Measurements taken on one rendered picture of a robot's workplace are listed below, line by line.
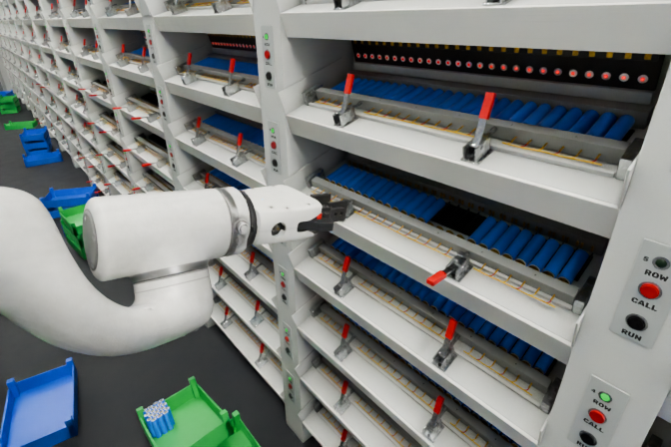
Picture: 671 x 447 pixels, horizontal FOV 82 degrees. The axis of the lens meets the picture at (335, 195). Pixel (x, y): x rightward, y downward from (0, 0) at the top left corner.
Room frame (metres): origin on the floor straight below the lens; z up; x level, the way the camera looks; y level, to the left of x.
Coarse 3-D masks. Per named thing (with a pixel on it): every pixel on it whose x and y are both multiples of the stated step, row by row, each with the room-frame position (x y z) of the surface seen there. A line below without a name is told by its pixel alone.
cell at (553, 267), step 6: (564, 246) 0.50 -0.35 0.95; (570, 246) 0.50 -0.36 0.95; (558, 252) 0.49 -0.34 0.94; (564, 252) 0.49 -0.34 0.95; (570, 252) 0.49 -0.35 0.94; (552, 258) 0.48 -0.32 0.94; (558, 258) 0.48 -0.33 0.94; (564, 258) 0.48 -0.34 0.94; (552, 264) 0.47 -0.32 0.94; (558, 264) 0.47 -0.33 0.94; (546, 270) 0.47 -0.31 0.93; (552, 270) 0.46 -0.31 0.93; (558, 270) 0.46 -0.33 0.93
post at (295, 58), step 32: (256, 0) 0.87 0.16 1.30; (256, 32) 0.88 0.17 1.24; (288, 64) 0.82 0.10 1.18; (320, 64) 0.88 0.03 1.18; (352, 64) 0.94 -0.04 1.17; (288, 128) 0.81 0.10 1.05; (288, 160) 0.81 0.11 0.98; (288, 256) 0.83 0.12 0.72; (288, 320) 0.84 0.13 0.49; (288, 416) 0.87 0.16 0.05
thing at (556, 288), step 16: (336, 192) 0.76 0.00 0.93; (352, 192) 0.74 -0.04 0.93; (368, 208) 0.69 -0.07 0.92; (384, 208) 0.67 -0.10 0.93; (400, 224) 0.63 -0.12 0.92; (416, 224) 0.61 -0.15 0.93; (432, 240) 0.58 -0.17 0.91; (448, 240) 0.55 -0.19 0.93; (464, 240) 0.55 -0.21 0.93; (448, 256) 0.54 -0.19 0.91; (480, 256) 0.51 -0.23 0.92; (496, 256) 0.50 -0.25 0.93; (512, 272) 0.47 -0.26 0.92; (528, 272) 0.46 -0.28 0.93; (544, 288) 0.44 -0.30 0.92; (560, 288) 0.43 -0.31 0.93; (576, 288) 0.42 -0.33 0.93
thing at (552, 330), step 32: (320, 160) 0.87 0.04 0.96; (352, 224) 0.67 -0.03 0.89; (384, 224) 0.65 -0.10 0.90; (384, 256) 0.60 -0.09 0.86; (416, 256) 0.56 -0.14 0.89; (448, 288) 0.50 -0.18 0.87; (480, 288) 0.47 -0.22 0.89; (512, 288) 0.46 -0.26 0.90; (512, 320) 0.42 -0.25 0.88; (544, 320) 0.40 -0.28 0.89; (576, 320) 0.40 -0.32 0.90
